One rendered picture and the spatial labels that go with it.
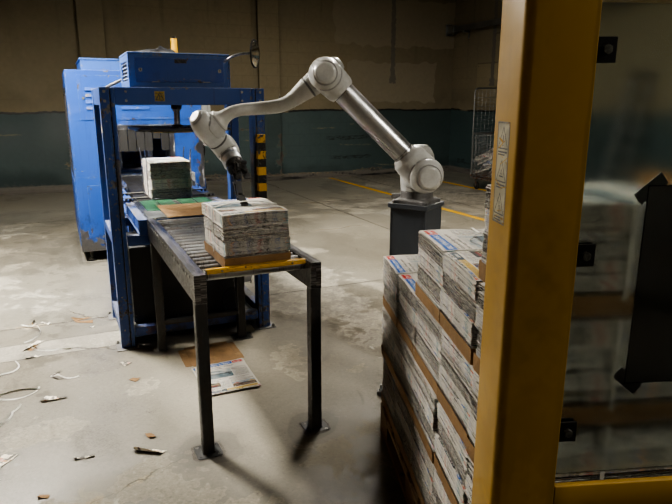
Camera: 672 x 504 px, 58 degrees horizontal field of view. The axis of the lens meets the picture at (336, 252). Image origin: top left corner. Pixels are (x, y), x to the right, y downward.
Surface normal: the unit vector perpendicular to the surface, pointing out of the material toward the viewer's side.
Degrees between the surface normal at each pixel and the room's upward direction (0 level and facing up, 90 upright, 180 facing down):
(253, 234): 90
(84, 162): 90
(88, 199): 90
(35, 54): 90
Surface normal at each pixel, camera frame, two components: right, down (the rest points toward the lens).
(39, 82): 0.41, 0.22
